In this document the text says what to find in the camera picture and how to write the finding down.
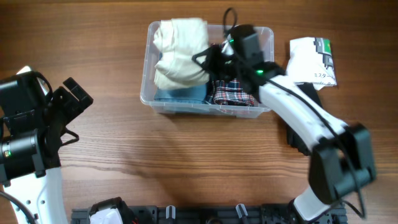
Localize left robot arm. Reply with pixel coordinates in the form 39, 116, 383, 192
1, 71, 93, 223

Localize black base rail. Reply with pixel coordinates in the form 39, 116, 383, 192
71, 204, 348, 224

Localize black garment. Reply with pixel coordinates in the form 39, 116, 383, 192
286, 83, 323, 156

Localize red plaid shirt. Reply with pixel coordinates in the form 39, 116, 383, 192
205, 75, 254, 107

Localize clear plastic storage container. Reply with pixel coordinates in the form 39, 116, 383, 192
140, 21, 274, 119

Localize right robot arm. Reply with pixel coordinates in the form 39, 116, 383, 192
192, 24, 376, 223

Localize cream cloth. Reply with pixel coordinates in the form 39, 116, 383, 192
153, 17, 210, 90

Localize white printed t-shirt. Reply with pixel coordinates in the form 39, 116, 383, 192
286, 37, 337, 90

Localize right camera cable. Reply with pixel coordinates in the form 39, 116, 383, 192
222, 7, 368, 218

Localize blue denim jeans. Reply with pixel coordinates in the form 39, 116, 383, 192
154, 52, 209, 104

